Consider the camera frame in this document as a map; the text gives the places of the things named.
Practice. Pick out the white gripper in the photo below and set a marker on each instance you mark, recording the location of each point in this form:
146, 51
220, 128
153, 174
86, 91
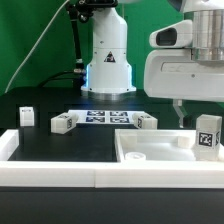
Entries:
171, 73

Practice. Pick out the white square tabletop part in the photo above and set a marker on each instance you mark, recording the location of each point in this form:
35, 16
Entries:
135, 145

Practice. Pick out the apriltag base sheet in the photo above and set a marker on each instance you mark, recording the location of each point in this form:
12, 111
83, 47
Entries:
104, 116

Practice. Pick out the white u-shaped obstacle fence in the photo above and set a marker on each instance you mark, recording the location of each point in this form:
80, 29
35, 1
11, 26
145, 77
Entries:
155, 174

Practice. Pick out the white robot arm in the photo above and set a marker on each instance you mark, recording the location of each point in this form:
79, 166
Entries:
109, 75

